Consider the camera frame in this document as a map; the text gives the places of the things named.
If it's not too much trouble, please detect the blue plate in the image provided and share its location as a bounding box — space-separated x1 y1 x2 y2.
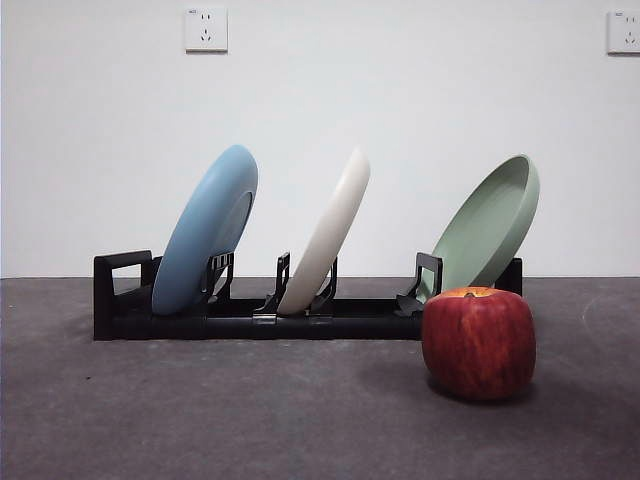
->
151 144 260 318

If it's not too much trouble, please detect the red apple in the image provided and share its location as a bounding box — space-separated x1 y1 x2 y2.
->
421 285 537 402

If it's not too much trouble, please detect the white plate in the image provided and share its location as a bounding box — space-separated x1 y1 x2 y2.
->
277 145 372 316

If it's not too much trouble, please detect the black plate rack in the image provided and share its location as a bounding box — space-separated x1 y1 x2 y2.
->
93 248 525 343

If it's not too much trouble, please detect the green plate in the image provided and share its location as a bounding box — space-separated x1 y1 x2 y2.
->
430 153 542 307

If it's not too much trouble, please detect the white wall socket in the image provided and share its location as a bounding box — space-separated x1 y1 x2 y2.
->
607 9 640 56
185 6 229 54

